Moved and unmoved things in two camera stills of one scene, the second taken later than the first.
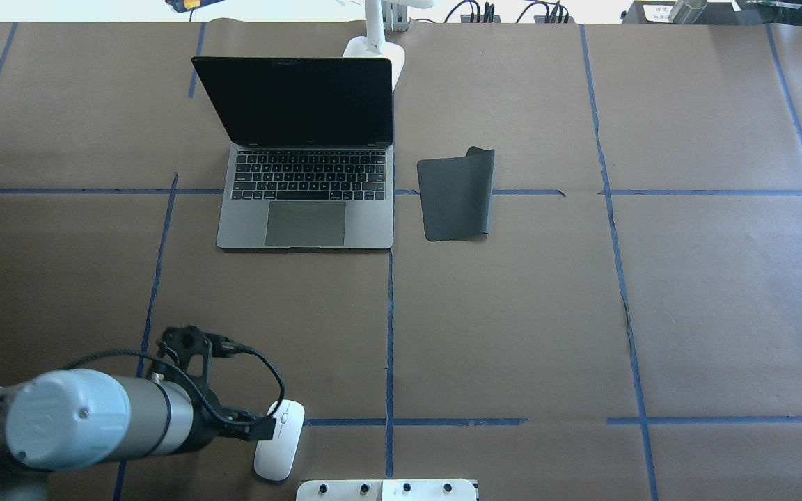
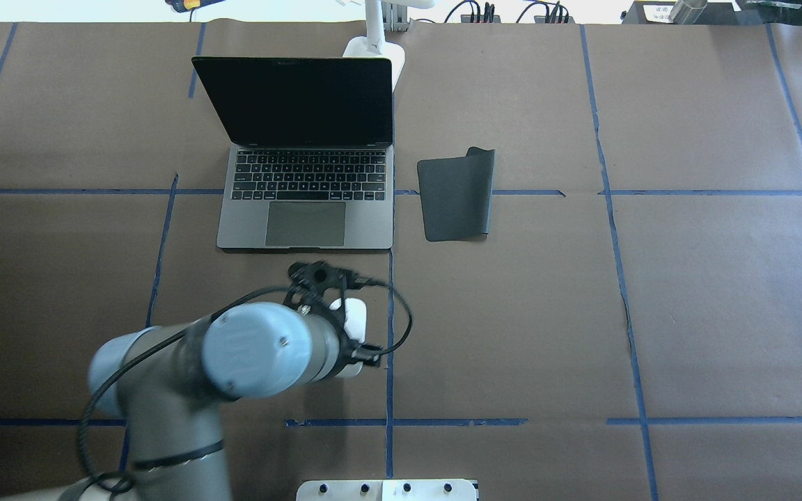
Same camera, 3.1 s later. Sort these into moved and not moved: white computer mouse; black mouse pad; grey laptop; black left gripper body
Moved: black left gripper body; white computer mouse
Not moved: black mouse pad; grey laptop
